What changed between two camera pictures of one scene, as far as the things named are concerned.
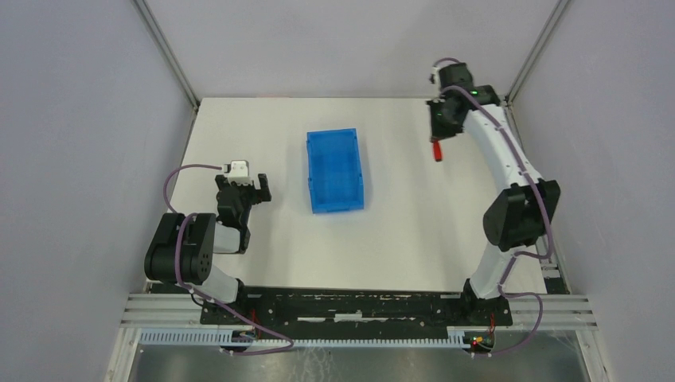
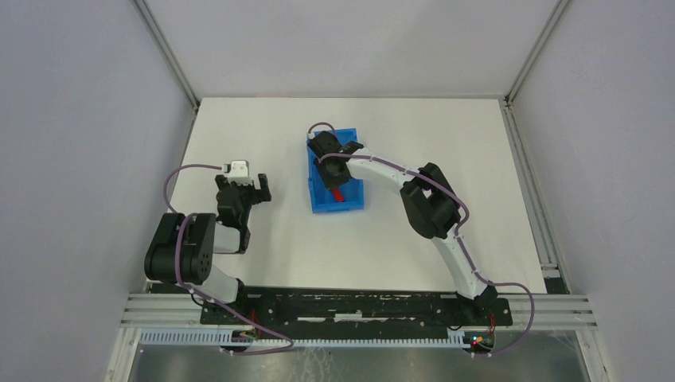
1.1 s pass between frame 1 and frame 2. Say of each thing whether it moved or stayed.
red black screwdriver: moved
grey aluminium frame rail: stayed
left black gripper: stayed
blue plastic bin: stayed
